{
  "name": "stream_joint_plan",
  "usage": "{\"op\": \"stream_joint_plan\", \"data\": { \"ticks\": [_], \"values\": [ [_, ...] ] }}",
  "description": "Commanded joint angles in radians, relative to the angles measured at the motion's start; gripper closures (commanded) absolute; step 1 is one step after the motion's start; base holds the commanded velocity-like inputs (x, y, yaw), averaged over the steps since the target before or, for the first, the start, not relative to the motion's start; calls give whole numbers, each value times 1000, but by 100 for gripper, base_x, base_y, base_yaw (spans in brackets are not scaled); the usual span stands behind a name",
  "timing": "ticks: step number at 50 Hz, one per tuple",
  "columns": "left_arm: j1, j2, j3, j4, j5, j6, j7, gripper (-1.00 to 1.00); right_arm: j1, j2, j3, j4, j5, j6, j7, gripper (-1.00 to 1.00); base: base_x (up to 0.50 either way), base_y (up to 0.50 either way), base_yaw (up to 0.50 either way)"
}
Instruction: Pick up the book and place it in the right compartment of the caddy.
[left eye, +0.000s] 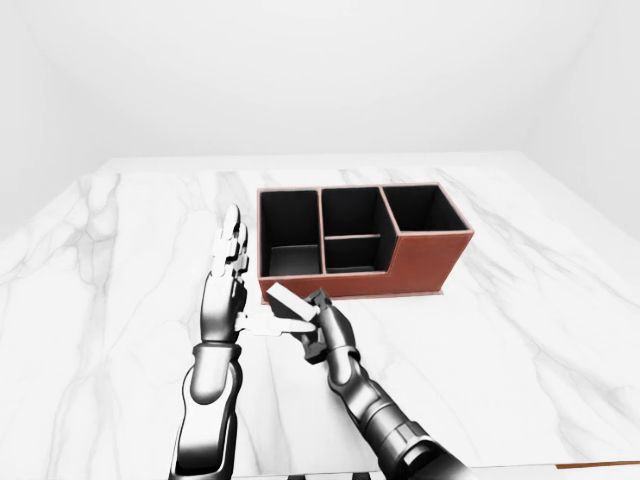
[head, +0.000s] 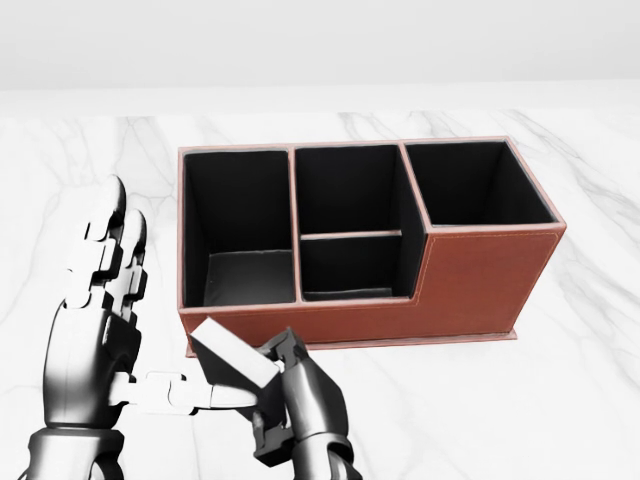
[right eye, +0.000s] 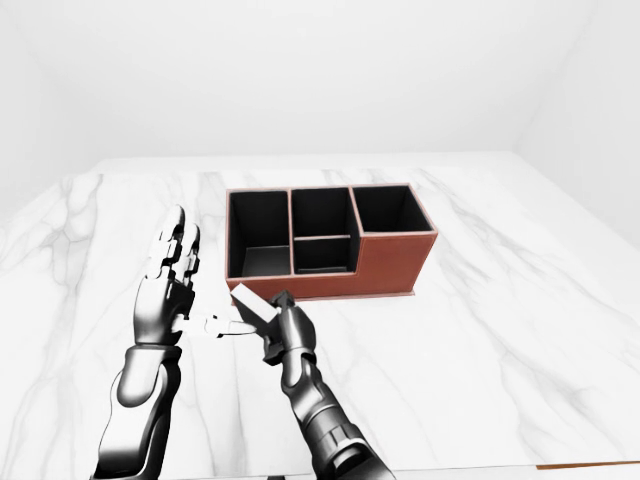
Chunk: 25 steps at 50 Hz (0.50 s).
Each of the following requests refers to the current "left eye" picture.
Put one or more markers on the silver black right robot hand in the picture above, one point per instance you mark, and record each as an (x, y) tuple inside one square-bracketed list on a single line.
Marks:
[(335, 330)]

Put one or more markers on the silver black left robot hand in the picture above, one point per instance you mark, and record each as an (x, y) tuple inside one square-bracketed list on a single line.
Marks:
[(217, 305)]

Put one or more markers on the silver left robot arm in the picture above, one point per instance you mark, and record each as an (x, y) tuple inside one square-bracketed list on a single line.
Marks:
[(207, 400)]

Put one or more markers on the red-brown desk caddy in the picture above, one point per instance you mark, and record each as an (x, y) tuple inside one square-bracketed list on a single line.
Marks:
[(425, 260)]

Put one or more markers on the small dark shape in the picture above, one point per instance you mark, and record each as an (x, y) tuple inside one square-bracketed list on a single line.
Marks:
[(297, 476), (361, 476)]

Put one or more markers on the thin brown wooden strip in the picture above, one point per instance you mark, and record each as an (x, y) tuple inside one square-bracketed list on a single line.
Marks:
[(600, 467)]

